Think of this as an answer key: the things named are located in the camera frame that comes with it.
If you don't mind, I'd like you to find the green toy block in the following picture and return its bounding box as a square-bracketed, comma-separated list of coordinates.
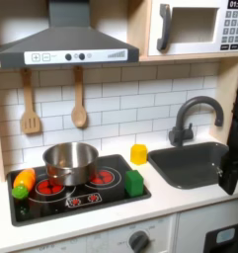
[124, 169, 145, 199]

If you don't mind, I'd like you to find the yellow toy block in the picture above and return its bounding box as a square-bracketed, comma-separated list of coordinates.
[129, 143, 148, 166]

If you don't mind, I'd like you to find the dark grey sink basin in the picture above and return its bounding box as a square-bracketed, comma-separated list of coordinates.
[147, 141, 231, 191]

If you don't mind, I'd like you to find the dark grey tap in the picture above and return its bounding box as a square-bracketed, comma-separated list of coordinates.
[168, 95, 225, 147]

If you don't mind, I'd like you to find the grey oven knob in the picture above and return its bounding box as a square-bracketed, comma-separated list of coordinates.
[128, 230, 150, 253]

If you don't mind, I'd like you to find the white toy microwave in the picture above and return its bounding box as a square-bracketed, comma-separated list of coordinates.
[147, 0, 238, 57]

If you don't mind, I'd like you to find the black toy stove top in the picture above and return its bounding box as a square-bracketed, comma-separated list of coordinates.
[6, 153, 152, 227]

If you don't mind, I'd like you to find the steel cooking pot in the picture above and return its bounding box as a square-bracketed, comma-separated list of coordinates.
[41, 141, 101, 188]

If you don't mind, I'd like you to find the wooden spoon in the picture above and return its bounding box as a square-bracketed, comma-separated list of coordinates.
[70, 65, 89, 128]

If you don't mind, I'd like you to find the grey range hood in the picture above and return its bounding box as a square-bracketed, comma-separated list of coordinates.
[0, 0, 140, 69]

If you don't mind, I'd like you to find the orange toy carrot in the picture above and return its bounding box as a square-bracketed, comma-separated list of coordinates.
[11, 168, 37, 201]

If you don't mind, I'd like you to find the wooden slotted spatula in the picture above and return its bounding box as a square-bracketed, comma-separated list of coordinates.
[20, 67, 42, 135]

